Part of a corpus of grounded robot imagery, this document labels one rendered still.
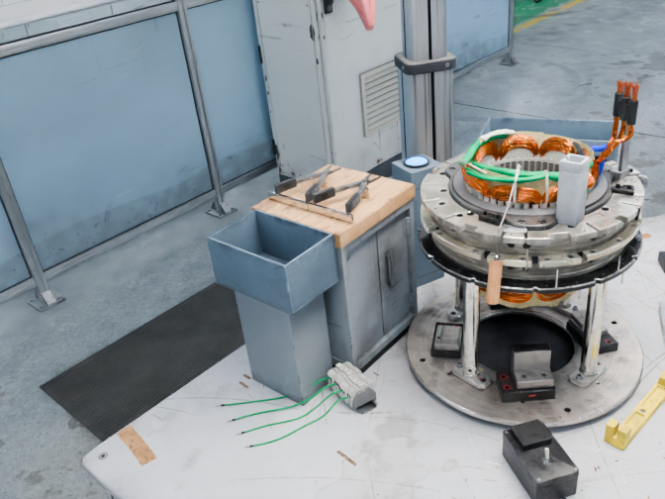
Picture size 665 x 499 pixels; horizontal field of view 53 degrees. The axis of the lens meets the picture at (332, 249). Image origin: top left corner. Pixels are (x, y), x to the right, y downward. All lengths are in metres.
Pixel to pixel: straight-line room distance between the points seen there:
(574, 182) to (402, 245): 0.36
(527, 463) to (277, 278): 0.42
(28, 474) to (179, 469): 1.34
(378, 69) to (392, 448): 2.63
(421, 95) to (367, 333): 0.53
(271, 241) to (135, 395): 1.45
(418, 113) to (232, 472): 0.81
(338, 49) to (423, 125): 1.83
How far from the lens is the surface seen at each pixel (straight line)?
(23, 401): 2.67
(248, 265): 0.99
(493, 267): 0.91
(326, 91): 3.24
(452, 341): 1.14
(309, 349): 1.08
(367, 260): 1.08
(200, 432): 1.12
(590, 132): 1.40
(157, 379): 2.51
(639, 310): 1.35
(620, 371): 1.17
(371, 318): 1.14
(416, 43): 1.41
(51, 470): 2.35
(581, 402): 1.10
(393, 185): 1.13
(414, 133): 1.45
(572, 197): 0.92
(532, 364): 1.08
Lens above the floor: 1.54
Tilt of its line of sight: 30 degrees down
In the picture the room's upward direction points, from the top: 7 degrees counter-clockwise
